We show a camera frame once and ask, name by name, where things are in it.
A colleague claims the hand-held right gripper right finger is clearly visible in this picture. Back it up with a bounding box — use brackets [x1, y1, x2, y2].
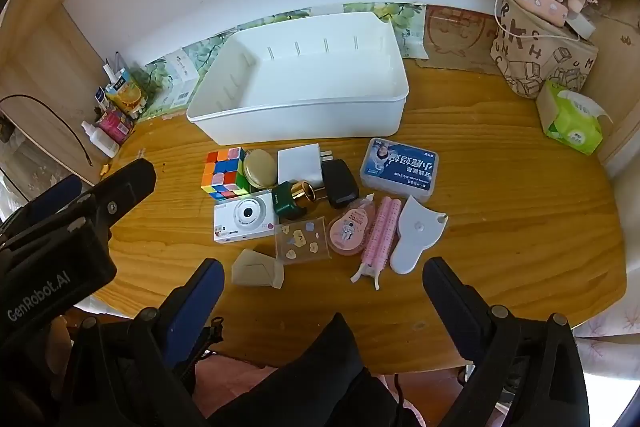
[422, 257, 591, 427]

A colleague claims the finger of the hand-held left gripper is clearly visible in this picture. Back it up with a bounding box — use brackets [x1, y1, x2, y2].
[20, 174, 83, 220]
[75, 158, 157, 240]

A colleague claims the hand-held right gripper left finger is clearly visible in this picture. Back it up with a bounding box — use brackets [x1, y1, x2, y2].
[60, 258, 225, 427]

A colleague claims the beige pouch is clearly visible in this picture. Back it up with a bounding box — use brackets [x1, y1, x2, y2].
[231, 248, 286, 290]

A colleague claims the white measuring tape tool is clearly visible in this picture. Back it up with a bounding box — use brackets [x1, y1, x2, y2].
[389, 195, 449, 275]

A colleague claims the pink hair roller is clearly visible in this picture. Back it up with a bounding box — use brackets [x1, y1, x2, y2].
[350, 197, 403, 292]

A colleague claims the white compact camera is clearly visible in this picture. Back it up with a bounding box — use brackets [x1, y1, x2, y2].
[213, 189, 278, 244]

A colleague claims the colourful puzzle cube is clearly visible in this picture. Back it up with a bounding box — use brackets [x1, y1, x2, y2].
[201, 147, 251, 201]

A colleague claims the clear box with stickers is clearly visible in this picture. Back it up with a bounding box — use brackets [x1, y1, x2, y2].
[274, 217, 332, 267]

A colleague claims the pink correction tape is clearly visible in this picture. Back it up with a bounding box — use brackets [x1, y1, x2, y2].
[327, 194, 376, 256]

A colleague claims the green bottle with gold cap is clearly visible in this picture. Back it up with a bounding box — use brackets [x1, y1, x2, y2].
[271, 179, 318, 219]

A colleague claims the blue floss pick box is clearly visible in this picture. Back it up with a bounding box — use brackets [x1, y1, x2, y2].
[360, 137, 441, 200]

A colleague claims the round olive compact case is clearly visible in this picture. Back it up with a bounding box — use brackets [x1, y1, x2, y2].
[243, 149, 277, 188]

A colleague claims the black power adapter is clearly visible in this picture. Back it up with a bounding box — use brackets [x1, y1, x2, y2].
[321, 159, 361, 208]

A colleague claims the white power adapter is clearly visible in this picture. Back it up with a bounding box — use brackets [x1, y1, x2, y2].
[277, 143, 328, 185]

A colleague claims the white plastic storage bin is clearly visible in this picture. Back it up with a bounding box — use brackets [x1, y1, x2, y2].
[186, 12, 411, 146]

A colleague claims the white spray bottle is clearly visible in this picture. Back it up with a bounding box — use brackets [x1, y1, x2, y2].
[81, 121, 121, 158]

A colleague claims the pink can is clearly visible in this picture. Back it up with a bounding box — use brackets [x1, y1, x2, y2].
[95, 109, 136, 145]

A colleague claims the pink cloth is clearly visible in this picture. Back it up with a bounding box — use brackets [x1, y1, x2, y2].
[192, 352, 281, 427]

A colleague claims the white carton box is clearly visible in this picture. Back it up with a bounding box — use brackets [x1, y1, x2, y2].
[159, 50, 201, 110]

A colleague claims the person's black clothing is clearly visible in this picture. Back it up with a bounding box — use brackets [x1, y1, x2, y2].
[207, 312, 401, 427]

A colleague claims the white floral cloth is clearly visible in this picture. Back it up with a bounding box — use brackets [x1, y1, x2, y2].
[572, 294, 640, 380]

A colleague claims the green tissue pack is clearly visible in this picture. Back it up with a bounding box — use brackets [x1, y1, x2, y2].
[536, 79, 613, 156]

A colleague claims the brown cartoon mat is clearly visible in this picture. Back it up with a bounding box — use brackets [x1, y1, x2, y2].
[415, 5, 506, 75]

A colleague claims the beige printed tote bag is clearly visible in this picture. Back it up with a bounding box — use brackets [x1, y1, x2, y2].
[490, 0, 599, 100]

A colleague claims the white charger block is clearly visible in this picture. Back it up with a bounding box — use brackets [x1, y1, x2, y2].
[565, 9, 598, 40]

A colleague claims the black cable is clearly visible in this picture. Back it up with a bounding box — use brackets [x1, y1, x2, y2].
[0, 94, 93, 168]

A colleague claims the white cable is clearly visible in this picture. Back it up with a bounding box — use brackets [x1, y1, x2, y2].
[494, 0, 581, 42]

